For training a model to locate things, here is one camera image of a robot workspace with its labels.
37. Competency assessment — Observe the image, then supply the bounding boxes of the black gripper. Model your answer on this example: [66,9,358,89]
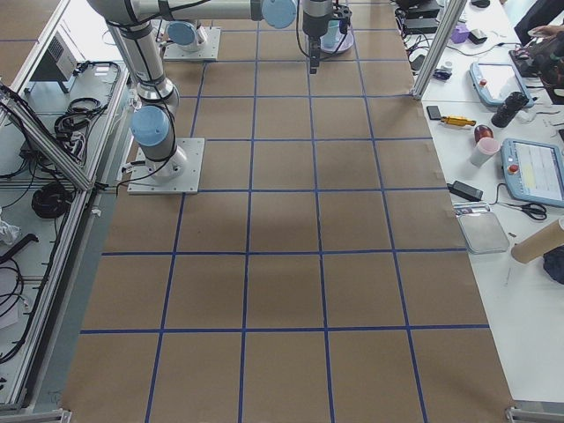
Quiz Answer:
[301,0,331,75]

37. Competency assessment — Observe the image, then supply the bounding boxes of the mint green faceted cup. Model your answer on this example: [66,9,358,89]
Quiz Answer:
[322,20,340,50]

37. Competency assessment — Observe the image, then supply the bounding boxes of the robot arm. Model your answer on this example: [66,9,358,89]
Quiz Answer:
[89,1,348,104]
[167,20,208,53]

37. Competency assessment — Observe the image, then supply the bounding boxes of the lavender plate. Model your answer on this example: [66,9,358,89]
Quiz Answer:
[321,33,354,55]

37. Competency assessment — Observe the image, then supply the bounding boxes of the white pink cup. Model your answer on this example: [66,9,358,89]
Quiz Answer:
[469,137,501,167]

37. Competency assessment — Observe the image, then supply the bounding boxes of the black phone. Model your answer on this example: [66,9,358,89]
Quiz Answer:
[426,105,442,121]

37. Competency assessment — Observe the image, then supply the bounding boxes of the purple faceted object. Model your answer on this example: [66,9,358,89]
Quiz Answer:
[450,23,470,44]

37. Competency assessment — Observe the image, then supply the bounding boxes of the orange cylindrical tool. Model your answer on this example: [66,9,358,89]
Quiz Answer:
[441,115,477,127]

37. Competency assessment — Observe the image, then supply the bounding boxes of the blue teach pendant far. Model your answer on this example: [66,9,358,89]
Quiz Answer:
[469,62,534,108]

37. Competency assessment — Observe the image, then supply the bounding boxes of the blue teach pendant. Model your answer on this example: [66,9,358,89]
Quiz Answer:
[469,62,534,108]
[501,138,563,208]

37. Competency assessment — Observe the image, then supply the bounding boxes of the red apple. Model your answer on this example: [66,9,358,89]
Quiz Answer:
[473,124,494,144]

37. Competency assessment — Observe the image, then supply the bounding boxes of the black power adapter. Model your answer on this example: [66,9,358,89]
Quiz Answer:
[447,181,483,202]

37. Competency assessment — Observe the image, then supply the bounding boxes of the black water bottle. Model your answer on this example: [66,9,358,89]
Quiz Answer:
[491,92,529,128]

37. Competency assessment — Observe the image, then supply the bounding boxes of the blue teach pendant near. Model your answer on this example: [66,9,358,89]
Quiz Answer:
[501,138,563,208]

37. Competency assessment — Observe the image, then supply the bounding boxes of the black scissors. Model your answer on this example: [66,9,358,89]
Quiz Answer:
[516,203,547,221]

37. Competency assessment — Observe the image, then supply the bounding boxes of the cardboard tube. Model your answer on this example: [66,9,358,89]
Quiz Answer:
[510,218,564,263]

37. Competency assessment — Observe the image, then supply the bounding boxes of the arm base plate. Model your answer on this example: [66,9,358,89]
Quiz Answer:
[127,137,205,195]
[163,22,221,62]

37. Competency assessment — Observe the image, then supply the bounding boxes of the aluminium frame post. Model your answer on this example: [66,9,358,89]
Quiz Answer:
[411,0,466,100]

